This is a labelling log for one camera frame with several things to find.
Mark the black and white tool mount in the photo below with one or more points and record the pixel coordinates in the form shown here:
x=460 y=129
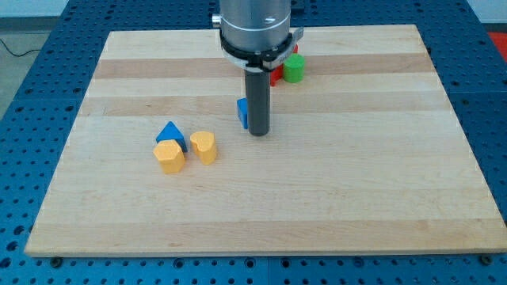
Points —
x=261 y=61

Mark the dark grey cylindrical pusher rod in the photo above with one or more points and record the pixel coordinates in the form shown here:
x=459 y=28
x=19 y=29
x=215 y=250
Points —
x=258 y=102

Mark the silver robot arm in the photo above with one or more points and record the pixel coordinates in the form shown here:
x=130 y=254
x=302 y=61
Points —
x=255 y=35

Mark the blue cube block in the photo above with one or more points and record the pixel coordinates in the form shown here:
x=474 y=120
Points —
x=242 y=111

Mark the blue triangle block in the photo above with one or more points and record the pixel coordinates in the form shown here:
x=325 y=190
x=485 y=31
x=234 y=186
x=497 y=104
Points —
x=171 y=132

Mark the red block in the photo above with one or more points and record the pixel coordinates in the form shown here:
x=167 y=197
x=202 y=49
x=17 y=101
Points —
x=276 y=75

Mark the green cylinder block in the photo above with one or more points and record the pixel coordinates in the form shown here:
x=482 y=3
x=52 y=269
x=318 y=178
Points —
x=293 y=68

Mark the yellow heart block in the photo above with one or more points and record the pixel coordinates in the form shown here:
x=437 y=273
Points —
x=204 y=146

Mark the yellow hexagon block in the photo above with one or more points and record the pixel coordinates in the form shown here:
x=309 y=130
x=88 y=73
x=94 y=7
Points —
x=170 y=156

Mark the wooden board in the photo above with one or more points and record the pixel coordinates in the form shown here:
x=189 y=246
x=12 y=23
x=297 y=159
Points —
x=365 y=156

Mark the red object at right edge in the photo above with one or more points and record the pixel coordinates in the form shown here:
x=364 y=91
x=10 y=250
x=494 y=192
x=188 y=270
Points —
x=500 y=42

